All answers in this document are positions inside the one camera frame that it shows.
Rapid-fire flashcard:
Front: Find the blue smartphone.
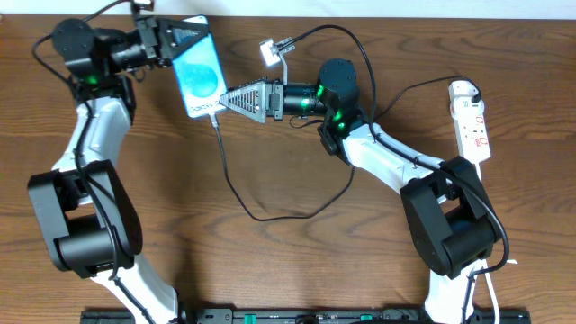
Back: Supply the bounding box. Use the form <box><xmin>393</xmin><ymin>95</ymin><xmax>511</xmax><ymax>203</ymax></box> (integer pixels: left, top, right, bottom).
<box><xmin>173</xmin><ymin>32</ymin><xmax>228</xmax><ymax>119</ymax></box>

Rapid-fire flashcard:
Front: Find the black charger cable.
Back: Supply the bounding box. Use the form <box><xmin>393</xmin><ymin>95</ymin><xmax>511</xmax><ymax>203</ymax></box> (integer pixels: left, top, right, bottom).
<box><xmin>207</xmin><ymin>76</ymin><xmax>483</xmax><ymax>222</ymax></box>

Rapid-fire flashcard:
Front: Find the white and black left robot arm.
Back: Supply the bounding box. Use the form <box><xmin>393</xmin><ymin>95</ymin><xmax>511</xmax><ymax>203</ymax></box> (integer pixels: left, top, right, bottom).
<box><xmin>27</xmin><ymin>16</ymin><xmax>209</xmax><ymax>323</ymax></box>

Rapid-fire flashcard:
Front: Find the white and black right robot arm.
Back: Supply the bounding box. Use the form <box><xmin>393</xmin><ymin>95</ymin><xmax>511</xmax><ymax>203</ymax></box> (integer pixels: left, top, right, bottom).
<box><xmin>220</xmin><ymin>58</ymin><xmax>509</xmax><ymax>323</ymax></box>

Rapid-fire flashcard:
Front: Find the white power strip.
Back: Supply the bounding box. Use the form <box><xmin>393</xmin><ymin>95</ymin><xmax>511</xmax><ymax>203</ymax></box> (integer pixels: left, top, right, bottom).
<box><xmin>448</xmin><ymin>80</ymin><xmax>491</xmax><ymax>164</ymax></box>

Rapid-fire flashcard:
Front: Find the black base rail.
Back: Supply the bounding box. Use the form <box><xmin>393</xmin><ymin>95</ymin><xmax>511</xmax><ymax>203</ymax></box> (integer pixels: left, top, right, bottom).
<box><xmin>79</xmin><ymin>308</ymin><xmax>532</xmax><ymax>324</ymax></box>

